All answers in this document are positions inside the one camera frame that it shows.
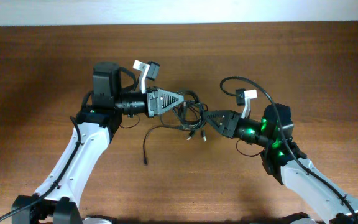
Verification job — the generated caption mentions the black cable bundle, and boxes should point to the black cable bundle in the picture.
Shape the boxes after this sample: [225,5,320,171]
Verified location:
[160,88,209,142]

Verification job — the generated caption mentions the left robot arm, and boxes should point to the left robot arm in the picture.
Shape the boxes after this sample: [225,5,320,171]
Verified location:
[12,60,184,223]

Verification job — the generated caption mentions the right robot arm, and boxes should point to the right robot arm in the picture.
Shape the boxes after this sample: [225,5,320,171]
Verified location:
[203,104,358,223]

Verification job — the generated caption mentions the right camera cable black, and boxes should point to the right camera cable black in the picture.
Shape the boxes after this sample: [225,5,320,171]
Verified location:
[230,76,358,223]

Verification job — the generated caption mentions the camera cable black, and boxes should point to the camera cable black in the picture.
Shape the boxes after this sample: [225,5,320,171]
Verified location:
[0,115,83,224]
[230,76,358,223]

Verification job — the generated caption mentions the left camera cable black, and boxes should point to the left camera cable black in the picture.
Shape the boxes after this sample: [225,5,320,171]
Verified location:
[0,115,83,224]

